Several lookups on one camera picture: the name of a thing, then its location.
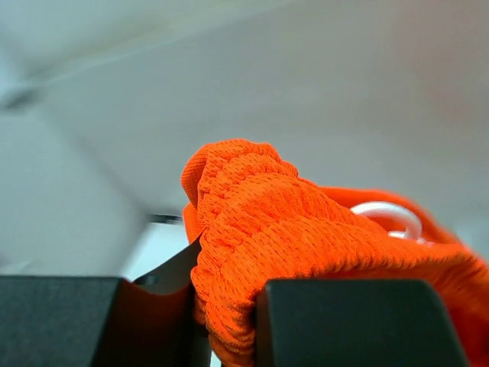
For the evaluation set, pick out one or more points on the orange mesh shorts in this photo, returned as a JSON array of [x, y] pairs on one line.
[[257, 219]]

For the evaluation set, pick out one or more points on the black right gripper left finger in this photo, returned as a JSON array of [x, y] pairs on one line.
[[104, 321]]

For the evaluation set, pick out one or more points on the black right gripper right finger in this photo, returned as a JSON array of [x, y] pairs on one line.
[[354, 323]]

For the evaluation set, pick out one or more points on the white shorts drawstring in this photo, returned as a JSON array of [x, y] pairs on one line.
[[412, 226]]

